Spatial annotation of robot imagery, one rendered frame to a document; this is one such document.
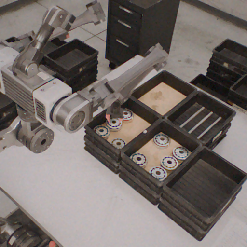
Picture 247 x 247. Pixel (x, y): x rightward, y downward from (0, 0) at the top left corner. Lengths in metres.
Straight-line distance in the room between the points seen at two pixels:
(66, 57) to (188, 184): 1.83
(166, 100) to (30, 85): 1.25
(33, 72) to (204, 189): 1.14
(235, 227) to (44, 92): 1.30
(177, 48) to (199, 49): 0.27
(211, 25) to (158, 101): 2.84
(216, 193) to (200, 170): 0.16
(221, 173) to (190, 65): 2.35
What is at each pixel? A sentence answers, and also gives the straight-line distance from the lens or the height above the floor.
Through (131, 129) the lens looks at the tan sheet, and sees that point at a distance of 2.27.
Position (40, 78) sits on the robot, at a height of 1.53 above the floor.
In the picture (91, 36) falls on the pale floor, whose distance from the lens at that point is 4.61.
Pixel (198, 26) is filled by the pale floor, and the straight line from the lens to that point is 5.12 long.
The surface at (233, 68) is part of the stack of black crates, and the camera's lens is 3.55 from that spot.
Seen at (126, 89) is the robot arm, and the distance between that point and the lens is 1.98.
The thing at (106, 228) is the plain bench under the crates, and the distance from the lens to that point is 2.00.
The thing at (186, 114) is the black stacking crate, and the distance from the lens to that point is 2.44.
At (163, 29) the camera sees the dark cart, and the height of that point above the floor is 0.54.
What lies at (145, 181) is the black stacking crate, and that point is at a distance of 2.01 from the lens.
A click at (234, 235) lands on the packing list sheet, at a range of 2.13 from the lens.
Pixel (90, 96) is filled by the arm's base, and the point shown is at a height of 1.49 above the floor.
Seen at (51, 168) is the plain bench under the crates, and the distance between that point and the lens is 2.22.
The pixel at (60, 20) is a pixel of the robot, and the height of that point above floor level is 1.71.
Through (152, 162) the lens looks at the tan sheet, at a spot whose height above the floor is 0.83.
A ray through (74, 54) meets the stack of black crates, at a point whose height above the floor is 0.49.
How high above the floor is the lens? 2.47
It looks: 45 degrees down
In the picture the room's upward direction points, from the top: 7 degrees clockwise
